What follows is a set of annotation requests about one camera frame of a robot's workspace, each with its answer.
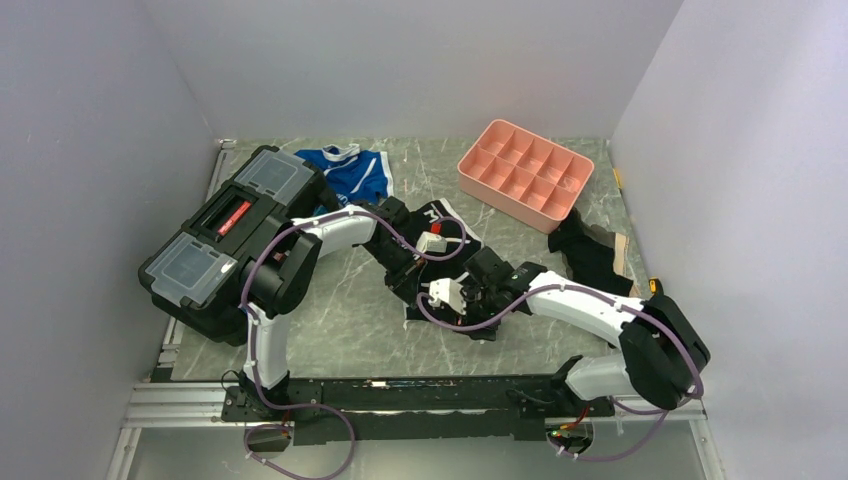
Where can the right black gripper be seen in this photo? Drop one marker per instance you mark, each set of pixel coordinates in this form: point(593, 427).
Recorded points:
point(469, 292)

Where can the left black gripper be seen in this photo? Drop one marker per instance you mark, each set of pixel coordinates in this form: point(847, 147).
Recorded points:
point(404, 282)

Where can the black white underwear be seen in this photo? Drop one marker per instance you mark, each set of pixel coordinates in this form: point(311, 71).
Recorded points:
point(462, 244)

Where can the pink divided organizer tray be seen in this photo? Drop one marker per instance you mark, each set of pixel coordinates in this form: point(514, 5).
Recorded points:
point(524, 175)

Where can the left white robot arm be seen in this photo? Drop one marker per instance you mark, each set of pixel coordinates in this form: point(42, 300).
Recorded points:
point(278, 282)

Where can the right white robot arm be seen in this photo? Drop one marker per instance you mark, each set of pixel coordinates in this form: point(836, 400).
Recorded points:
point(658, 354)

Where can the blue white underwear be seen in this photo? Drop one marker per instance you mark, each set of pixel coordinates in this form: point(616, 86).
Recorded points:
point(355, 174)

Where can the black cloth at right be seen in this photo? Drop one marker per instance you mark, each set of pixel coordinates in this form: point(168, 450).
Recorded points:
point(587, 252)

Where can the brown cardboard piece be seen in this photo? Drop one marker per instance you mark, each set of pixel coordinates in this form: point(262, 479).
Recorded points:
point(620, 248)

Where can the black plastic toolbox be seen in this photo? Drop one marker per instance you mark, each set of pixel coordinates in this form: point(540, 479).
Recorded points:
point(198, 276)

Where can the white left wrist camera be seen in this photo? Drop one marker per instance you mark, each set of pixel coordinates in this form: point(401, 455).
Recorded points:
point(431, 241)

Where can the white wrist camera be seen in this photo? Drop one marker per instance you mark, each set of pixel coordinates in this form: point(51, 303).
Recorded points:
point(431, 241)
point(448, 293)

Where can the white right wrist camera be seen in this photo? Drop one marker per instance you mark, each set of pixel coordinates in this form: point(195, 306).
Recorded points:
point(448, 293)

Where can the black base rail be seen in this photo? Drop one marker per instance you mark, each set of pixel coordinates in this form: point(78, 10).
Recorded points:
point(321, 410)

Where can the aluminium frame rail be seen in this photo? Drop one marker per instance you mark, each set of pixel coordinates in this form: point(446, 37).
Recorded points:
point(174, 405)

